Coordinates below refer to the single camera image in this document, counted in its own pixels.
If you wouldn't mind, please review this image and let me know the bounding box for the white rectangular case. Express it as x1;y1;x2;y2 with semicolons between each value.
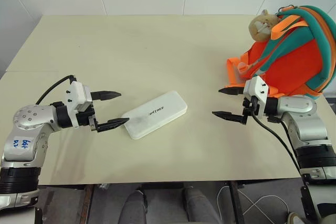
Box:
122;90;188;140

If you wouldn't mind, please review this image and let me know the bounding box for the orange and teal backpack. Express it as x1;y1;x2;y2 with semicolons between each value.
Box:
226;4;336;102

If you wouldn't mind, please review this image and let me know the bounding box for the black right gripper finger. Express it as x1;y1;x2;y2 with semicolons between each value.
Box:
212;111;249;125
218;86;245;96

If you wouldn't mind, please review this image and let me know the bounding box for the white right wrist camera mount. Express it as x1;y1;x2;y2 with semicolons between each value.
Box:
243;75;271;118

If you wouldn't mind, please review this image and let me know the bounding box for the white cord on floor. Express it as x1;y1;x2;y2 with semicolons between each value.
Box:
216;185;292;224

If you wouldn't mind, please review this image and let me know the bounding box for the beige plush toy pendant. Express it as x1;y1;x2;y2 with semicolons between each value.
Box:
248;9;280;42

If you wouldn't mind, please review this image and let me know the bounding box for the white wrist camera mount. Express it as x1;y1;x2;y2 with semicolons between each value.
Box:
64;80;93;128
243;75;271;118

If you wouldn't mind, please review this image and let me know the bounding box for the rusty brown metal bar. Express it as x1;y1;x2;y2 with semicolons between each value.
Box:
78;184;96;224

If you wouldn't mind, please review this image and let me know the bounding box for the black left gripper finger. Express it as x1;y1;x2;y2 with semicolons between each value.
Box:
95;117;130;133
91;90;122;102

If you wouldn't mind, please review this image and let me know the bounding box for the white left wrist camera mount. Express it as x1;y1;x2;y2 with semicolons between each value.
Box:
64;80;93;128

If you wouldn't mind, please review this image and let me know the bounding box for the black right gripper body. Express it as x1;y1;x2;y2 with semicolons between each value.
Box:
240;94;261;125

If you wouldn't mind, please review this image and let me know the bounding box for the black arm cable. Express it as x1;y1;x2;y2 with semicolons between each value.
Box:
251;113;303;175
35;74;78;105

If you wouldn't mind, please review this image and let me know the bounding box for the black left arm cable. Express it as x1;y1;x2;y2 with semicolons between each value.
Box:
35;74;78;105

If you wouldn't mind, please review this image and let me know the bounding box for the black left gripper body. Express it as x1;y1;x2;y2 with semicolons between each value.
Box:
76;90;101;133

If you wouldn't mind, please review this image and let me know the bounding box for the black table frame leg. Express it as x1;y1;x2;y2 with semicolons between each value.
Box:
299;174;319;224
228;180;249;224

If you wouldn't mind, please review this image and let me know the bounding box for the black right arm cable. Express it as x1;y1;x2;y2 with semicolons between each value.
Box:
251;113;303;175

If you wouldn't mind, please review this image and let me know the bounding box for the dark grey rounded shape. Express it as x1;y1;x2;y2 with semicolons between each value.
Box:
121;189;148;224
182;185;222;224

